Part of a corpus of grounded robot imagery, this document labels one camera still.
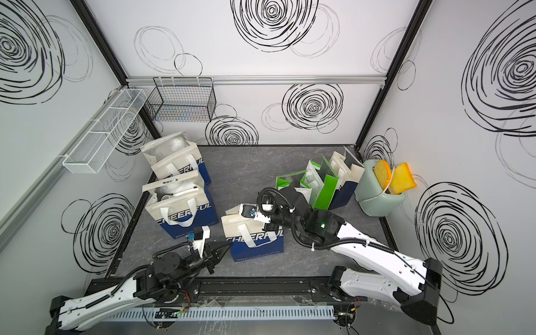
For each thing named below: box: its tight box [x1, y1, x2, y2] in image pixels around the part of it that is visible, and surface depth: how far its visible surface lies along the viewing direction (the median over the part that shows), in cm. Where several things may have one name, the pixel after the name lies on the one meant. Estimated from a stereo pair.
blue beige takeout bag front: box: [328, 145, 366, 211], surface depth 81 cm
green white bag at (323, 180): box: [305, 153, 340, 211], surface depth 78 cm
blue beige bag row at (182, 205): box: [141, 170, 220, 240], surface depth 75 cm
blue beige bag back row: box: [221, 204, 285, 263], surface depth 69 cm
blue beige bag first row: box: [140, 131, 212, 185], surface depth 86 cm
